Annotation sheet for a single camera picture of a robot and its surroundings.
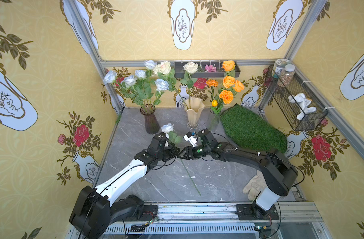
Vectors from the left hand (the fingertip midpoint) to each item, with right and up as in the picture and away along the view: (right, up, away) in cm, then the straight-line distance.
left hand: (176, 147), depth 83 cm
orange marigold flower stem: (+21, +37, +4) cm, 43 cm away
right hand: (+4, -2, -1) cm, 5 cm away
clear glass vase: (+25, +15, +18) cm, 34 cm away
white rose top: (+1, +6, -2) cm, 6 cm away
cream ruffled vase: (+11, +20, +7) cm, 24 cm away
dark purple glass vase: (-17, +11, +18) cm, 27 cm away
